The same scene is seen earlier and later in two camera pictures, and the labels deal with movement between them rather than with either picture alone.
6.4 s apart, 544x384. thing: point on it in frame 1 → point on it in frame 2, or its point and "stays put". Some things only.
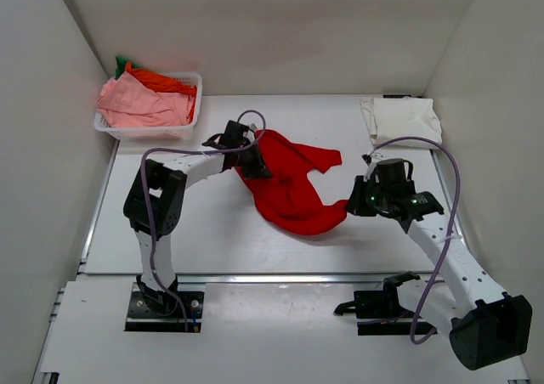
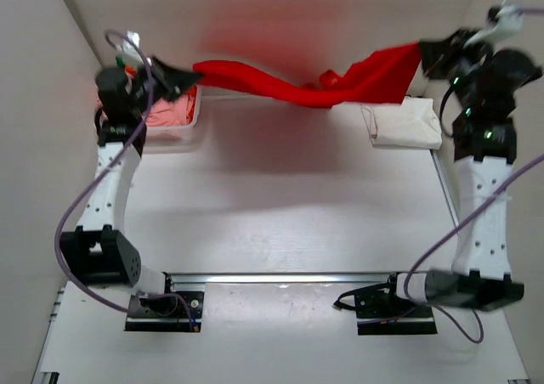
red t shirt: x=286 y=196 → x=384 y=80
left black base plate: x=144 y=318 stays put
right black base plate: x=385 y=304 stays put
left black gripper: x=257 y=170 → x=175 y=78
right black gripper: x=356 y=206 → x=436 y=58
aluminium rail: x=290 y=279 stays put
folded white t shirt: x=401 y=116 stays put
